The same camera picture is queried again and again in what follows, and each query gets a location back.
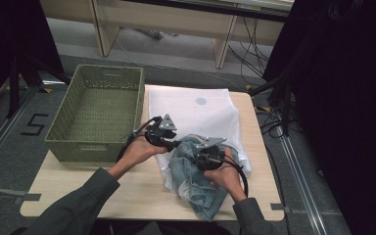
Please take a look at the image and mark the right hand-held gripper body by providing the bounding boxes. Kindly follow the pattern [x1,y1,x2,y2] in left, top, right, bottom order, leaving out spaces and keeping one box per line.
[195,136,227,171]

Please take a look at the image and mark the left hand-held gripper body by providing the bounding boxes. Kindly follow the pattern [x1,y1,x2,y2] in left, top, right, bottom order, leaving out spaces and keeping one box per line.
[144,114,178,149]

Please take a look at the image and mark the light blue jeans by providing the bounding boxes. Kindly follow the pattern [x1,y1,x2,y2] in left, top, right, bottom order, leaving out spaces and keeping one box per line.
[167,133,240,222]

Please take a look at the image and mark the white mesh laundry bag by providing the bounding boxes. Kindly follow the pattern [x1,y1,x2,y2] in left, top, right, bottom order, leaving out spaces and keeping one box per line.
[147,87,253,198]

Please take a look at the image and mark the green woven basket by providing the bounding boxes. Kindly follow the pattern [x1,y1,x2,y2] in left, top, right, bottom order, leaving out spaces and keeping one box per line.
[44,64,146,164]

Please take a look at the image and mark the person's left hand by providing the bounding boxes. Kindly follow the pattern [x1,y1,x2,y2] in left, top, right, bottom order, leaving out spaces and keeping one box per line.
[119,133,168,173]

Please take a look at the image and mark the person's right hand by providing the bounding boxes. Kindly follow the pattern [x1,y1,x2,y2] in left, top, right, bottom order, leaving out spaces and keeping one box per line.
[204,148,243,201]

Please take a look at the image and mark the person's dark trousers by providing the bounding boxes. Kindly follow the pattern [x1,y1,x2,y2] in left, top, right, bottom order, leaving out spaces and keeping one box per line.
[91,218,243,235]

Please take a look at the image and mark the grey tape strip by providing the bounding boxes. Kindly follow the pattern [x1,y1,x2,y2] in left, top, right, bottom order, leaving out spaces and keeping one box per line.
[269,202,292,213]
[12,193,42,206]

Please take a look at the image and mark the black tripod stand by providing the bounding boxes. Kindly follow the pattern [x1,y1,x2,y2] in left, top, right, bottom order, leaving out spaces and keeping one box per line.
[249,63,303,138]
[5,52,72,119]

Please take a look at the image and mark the grey power strip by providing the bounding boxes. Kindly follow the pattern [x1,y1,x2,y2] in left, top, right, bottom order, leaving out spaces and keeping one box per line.
[136,28,179,41]

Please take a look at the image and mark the light wooden desk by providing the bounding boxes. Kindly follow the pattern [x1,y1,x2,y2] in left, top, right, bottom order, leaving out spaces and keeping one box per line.
[39,0,296,70]

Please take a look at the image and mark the black curtain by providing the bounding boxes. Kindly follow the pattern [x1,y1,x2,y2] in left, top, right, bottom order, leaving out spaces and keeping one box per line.
[0,0,65,112]
[261,0,376,235]

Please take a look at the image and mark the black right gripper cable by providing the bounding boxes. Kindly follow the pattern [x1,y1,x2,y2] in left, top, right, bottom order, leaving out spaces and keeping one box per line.
[220,156,250,199]

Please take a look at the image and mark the metal floor rail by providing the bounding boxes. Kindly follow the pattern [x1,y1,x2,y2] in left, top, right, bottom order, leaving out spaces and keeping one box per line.
[277,131,329,235]
[0,85,42,174]

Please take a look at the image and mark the black floor cables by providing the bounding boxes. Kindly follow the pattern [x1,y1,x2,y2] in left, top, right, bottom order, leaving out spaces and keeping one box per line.
[227,16,273,87]

